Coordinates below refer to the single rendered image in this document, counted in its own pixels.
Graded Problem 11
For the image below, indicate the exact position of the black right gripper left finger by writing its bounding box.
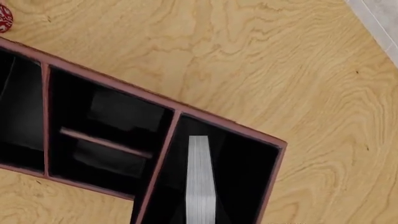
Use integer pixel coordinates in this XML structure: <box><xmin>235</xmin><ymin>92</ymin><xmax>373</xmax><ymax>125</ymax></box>
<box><xmin>154</xmin><ymin>183</ymin><xmax>187</xmax><ymax>224</ymax></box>

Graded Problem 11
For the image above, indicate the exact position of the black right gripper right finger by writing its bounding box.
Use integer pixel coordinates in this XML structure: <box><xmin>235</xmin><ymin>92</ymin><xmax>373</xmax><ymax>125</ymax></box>
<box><xmin>214</xmin><ymin>193</ymin><xmax>233</xmax><ymax>224</ymax></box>

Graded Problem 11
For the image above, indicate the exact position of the book with white page edges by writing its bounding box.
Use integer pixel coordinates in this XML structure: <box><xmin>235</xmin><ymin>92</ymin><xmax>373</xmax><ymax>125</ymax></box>
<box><xmin>184</xmin><ymin>134</ymin><xmax>217</xmax><ymax>224</ymax></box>

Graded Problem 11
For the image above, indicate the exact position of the red-brown desk caddy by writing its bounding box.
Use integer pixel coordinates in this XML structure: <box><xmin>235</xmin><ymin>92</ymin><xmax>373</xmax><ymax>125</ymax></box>
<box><xmin>0</xmin><ymin>37</ymin><xmax>289</xmax><ymax>224</ymax></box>

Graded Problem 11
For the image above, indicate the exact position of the red white patterned bowl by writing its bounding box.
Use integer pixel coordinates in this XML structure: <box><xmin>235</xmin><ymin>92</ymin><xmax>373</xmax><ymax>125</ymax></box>
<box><xmin>0</xmin><ymin>4</ymin><xmax>15</xmax><ymax>34</ymax></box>

